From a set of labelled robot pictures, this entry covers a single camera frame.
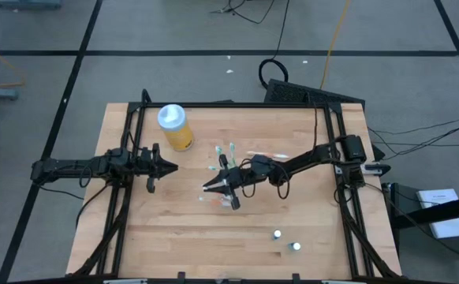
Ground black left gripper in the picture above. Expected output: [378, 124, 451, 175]
[136, 142, 179, 194]

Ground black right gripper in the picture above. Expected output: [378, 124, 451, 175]
[203, 154, 277, 211]

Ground clear acrylic organizer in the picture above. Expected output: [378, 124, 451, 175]
[216, 170, 241, 210]

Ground yellow wipes canister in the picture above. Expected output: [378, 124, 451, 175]
[157, 103, 194, 152]

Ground black mesh computer case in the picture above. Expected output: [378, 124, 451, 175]
[263, 78, 366, 107]

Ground black side stand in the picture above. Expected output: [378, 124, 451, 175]
[381, 181, 459, 284]

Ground white booklet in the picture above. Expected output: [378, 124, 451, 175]
[415, 188, 459, 240]

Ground thin black cable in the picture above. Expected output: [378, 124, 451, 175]
[257, 0, 292, 91]

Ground black floor cable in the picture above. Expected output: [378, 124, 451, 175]
[371, 140, 459, 147]
[209, 0, 278, 25]
[371, 117, 459, 161]
[367, 114, 459, 136]

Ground long yellow cable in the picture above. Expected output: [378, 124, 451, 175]
[319, 0, 352, 91]

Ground orange floor cable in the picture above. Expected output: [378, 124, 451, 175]
[0, 35, 26, 90]

